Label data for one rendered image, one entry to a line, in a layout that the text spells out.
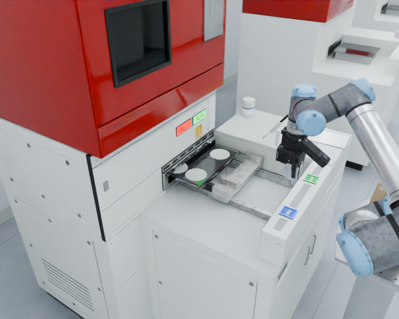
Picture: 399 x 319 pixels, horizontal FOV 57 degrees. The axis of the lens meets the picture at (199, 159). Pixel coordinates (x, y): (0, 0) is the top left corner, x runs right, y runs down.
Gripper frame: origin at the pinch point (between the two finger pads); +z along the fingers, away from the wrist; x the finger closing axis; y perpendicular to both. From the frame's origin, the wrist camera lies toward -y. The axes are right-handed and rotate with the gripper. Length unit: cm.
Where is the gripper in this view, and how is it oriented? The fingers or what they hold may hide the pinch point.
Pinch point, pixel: (295, 181)
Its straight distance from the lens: 136.5
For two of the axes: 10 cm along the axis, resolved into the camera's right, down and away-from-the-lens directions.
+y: -8.4, -3.0, 4.6
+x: -5.5, 4.5, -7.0
